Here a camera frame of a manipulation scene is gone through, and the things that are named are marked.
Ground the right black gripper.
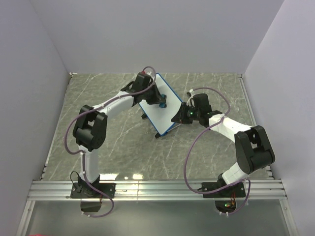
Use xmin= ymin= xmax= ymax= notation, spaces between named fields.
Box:
xmin=171 ymin=103 xmax=200 ymax=126

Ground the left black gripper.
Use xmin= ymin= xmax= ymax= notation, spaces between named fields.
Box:
xmin=143 ymin=83 xmax=165 ymax=105

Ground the blue heart-shaped eraser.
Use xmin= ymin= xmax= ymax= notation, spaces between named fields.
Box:
xmin=159 ymin=94 xmax=167 ymax=109

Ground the blue-framed whiteboard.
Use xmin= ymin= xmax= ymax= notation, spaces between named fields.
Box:
xmin=139 ymin=73 xmax=182 ymax=136

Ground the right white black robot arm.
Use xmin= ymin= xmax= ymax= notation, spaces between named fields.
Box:
xmin=171 ymin=103 xmax=275 ymax=197

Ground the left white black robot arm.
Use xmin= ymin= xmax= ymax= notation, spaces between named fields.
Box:
xmin=73 ymin=82 xmax=167 ymax=198

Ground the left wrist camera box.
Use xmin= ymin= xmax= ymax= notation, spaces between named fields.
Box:
xmin=132 ymin=71 xmax=153 ymax=92

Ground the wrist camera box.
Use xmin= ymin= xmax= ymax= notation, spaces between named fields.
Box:
xmin=192 ymin=93 xmax=212 ymax=113
xmin=132 ymin=71 xmax=153 ymax=92

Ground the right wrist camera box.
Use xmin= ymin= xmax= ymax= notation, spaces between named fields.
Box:
xmin=192 ymin=93 xmax=212 ymax=113

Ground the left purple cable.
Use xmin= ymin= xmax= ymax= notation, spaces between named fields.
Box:
xmin=64 ymin=65 xmax=157 ymax=218

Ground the purple cable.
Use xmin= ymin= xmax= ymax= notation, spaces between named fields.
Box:
xmin=183 ymin=87 xmax=252 ymax=216
xmin=64 ymin=65 xmax=157 ymax=218

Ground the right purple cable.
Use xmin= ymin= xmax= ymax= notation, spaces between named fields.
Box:
xmin=183 ymin=87 xmax=252 ymax=216

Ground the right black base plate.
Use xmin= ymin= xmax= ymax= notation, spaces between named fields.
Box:
xmin=200 ymin=181 xmax=246 ymax=198

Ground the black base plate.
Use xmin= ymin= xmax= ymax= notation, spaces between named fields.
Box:
xmin=70 ymin=182 xmax=116 ymax=199
xmin=200 ymin=181 xmax=246 ymax=198

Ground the right side aluminium rail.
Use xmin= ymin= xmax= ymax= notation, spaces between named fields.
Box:
xmin=237 ymin=74 xmax=275 ymax=179

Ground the aluminium mounting rail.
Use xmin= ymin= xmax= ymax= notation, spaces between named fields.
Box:
xmin=27 ymin=179 xmax=287 ymax=201

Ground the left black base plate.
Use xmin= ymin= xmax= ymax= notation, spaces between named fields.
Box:
xmin=70 ymin=182 xmax=116 ymax=199

